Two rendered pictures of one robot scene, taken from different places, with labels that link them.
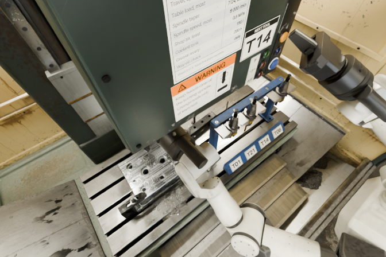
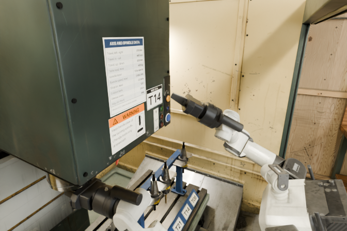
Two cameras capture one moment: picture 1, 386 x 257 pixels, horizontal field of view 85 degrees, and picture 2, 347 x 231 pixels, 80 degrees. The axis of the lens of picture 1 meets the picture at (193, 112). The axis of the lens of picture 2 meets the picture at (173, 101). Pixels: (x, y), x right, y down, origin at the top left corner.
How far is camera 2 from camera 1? 0.29 m
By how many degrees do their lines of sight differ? 41
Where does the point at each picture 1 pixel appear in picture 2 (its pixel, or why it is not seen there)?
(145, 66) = (95, 98)
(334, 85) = (205, 117)
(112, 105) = (74, 124)
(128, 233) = not seen: outside the picture
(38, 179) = not seen: outside the picture
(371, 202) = (270, 200)
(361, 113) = (226, 132)
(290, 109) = (197, 181)
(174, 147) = (109, 199)
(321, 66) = (193, 105)
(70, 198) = not seen: outside the picture
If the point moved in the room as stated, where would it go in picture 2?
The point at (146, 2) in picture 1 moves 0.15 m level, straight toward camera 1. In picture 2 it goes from (97, 61) to (126, 70)
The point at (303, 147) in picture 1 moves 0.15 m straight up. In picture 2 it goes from (220, 211) to (222, 194)
